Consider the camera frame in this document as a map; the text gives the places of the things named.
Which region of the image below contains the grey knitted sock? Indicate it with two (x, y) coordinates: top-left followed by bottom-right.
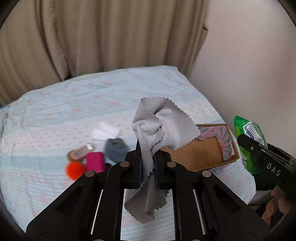
(104, 138), (130, 164)

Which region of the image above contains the magenta fabric pouch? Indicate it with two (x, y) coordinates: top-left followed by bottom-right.
(85, 152), (105, 173)

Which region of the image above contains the white cloth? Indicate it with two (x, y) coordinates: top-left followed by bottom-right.
(91, 121), (121, 141)

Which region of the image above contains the grey microfibre cloth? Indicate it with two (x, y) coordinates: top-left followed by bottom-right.
(125, 97), (200, 224)

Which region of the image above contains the orange pom-pom ball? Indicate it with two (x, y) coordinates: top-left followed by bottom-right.
(65, 162), (86, 181)

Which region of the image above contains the green wet wipes pack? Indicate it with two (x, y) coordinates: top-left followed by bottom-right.
(234, 115), (267, 176)

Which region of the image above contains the person's right hand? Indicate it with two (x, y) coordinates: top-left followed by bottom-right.
(262, 186), (294, 225)

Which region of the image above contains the cardboard box with pink lining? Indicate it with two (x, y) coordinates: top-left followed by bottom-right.
(162, 123), (240, 172)

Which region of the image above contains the light blue patterned bedsheet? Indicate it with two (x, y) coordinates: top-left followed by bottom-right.
(0, 65), (257, 241)

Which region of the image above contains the beige curtain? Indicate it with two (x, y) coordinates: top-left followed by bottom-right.
(1, 1), (208, 105)

